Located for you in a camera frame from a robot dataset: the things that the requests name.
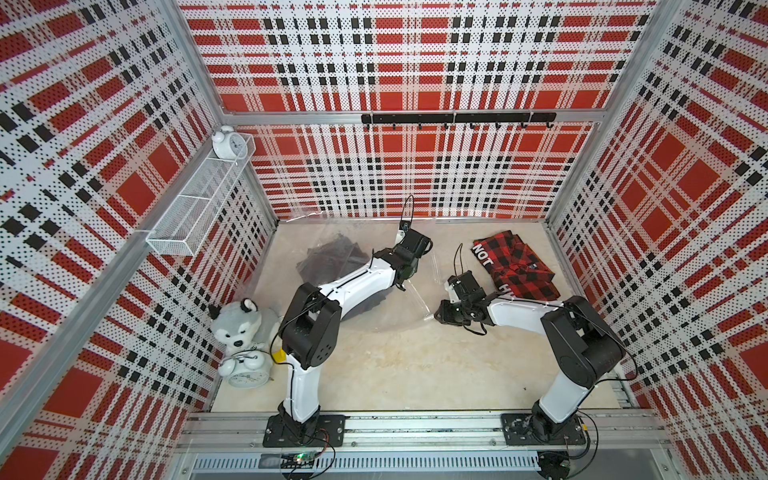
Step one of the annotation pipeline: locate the red black plaid shirt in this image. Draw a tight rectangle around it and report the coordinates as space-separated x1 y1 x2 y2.
470 230 560 301

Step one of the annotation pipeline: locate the black hook rail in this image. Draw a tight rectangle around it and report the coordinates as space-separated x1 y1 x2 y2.
361 111 557 126

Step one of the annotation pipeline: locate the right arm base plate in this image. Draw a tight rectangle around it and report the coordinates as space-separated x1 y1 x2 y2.
500 413 587 446

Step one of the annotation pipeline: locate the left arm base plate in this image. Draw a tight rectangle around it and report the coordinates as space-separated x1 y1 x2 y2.
262 413 347 448

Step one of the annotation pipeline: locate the clear plastic vacuum bag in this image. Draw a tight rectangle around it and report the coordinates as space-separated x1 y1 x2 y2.
280 222 417 338

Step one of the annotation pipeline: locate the white alarm clock on shelf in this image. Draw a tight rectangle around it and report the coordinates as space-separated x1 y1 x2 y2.
212 125 247 161

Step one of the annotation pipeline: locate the white wire mesh shelf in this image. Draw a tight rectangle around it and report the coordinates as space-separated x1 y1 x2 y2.
146 133 255 257

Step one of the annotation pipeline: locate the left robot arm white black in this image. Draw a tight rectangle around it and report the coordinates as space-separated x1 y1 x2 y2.
278 229 433 426

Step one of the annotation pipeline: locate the grey husky plush toy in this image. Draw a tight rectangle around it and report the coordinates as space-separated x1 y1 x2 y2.
208 298 280 356

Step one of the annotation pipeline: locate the white alarm clock on floor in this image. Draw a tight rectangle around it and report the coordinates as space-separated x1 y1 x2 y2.
218 350 274 389

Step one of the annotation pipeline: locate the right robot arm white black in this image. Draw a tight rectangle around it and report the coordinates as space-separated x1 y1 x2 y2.
434 271 627 437

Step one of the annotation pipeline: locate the yellow small block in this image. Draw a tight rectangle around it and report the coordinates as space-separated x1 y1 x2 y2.
272 349 286 364

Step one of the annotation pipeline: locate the aluminium mounting rail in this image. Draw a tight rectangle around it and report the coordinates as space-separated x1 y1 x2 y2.
177 409 671 452

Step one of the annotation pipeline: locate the electronics board with cables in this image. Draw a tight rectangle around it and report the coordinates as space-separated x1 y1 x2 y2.
258 451 337 480

